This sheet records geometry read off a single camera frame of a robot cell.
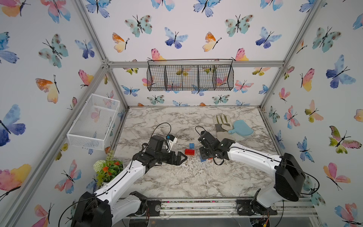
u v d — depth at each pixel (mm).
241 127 1073
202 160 910
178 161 694
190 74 982
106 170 682
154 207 737
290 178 426
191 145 959
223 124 1079
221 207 754
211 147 629
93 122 868
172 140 735
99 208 386
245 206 731
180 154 709
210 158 934
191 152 935
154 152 623
